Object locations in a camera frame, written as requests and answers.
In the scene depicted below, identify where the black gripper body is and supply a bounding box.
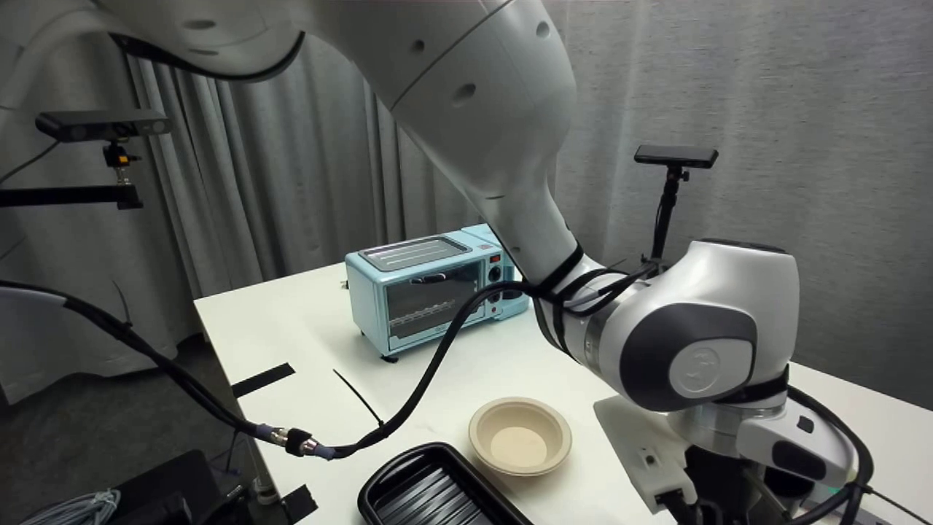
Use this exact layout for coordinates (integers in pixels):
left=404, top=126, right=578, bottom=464
left=658, top=450, right=812, bottom=525

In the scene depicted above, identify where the beige plate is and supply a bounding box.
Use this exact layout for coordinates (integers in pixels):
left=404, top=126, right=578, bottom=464
left=467, top=396, right=570, bottom=477

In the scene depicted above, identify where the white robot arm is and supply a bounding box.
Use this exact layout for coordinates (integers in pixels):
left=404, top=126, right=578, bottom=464
left=0, top=0, right=871, bottom=515

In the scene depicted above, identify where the black baking tray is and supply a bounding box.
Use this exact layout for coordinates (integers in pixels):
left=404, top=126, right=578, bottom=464
left=356, top=441, right=534, bottom=525

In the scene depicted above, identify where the light blue toaster oven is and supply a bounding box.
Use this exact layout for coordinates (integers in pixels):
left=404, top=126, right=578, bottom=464
left=343, top=224, right=515, bottom=358

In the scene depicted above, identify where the black tape strip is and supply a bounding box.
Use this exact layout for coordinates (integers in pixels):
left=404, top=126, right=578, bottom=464
left=233, top=362, right=293, bottom=400

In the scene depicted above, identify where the black equipment at bottom left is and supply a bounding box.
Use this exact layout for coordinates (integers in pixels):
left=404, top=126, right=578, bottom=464
left=16, top=447, right=319, bottom=525

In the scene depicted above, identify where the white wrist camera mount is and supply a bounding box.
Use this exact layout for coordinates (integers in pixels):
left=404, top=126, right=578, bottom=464
left=592, top=396, right=697, bottom=514

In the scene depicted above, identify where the black camera on stand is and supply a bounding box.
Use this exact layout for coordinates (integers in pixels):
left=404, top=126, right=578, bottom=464
left=631, top=146, right=716, bottom=275

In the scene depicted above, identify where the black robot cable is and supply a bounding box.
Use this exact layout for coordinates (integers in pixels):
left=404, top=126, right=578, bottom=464
left=0, top=245, right=643, bottom=464

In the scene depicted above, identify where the black camera on left arm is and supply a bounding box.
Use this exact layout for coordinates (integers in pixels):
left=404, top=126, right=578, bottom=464
left=0, top=108, right=171, bottom=209

